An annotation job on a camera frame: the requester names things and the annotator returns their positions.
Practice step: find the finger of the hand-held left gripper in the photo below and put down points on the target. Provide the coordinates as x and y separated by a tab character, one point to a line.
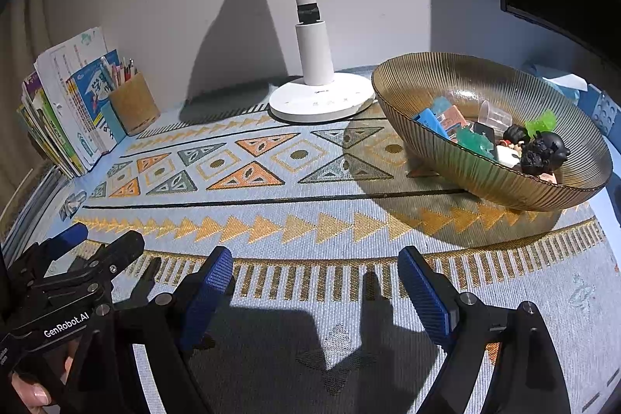
119	251
70	237

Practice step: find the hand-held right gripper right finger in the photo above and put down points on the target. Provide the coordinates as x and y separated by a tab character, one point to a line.
424	292

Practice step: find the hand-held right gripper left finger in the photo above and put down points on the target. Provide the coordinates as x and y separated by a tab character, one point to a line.
208	292

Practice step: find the amber ribbed glass bowl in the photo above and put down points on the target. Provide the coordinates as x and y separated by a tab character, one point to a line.
485	181

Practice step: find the white toy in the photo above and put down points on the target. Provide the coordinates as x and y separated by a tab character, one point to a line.
509	159

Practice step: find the blue block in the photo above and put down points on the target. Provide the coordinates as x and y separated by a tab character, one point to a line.
429	121

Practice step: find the small black block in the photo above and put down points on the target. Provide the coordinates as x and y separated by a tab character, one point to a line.
482	131

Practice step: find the small black figure toy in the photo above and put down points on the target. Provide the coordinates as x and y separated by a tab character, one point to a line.
515	133

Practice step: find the black round figure toy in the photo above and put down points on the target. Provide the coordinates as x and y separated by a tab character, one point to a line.
546	152

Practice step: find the light teal block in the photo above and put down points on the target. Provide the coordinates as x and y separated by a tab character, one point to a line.
441	105

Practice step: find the clear plastic cup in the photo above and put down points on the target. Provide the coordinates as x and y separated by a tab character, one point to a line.
495	115

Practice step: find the bright green translucent toy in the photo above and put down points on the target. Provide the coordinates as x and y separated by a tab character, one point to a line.
543	123

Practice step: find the person's left hand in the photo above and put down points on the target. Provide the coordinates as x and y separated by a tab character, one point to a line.
30	394

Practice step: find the patterned woven table mat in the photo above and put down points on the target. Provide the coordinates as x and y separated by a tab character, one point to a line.
291	210

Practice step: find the row of books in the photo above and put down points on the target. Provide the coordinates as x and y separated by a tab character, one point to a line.
68	113

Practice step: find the wooden pen holder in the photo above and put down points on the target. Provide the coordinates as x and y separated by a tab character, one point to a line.
135	106

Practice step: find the bunch of pens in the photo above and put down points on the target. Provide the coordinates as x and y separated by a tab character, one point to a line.
121	72

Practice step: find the white desk lamp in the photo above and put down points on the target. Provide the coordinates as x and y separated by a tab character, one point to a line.
315	98

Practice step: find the blue studded box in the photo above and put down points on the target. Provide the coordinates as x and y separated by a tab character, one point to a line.
604	111

